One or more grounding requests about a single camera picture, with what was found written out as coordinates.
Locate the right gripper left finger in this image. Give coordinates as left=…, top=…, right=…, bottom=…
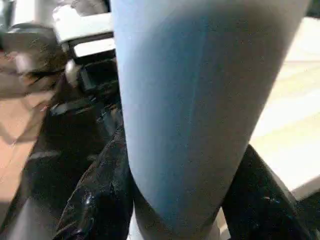
left=53, top=124, right=136, bottom=240

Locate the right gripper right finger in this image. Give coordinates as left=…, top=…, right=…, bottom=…
left=221, top=143, right=309, bottom=240

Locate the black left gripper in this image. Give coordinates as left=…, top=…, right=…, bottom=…
left=79, top=58, right=121, bottom=101

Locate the white plastic table top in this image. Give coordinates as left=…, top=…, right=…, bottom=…
left=128, top=16, right=320, bottom=240

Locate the white plastic table leg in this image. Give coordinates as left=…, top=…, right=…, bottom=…
left=111, top=0, right=311, bottom=240

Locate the black mat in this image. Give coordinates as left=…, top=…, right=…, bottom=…
left=0, top=94, right=320, bottom=240

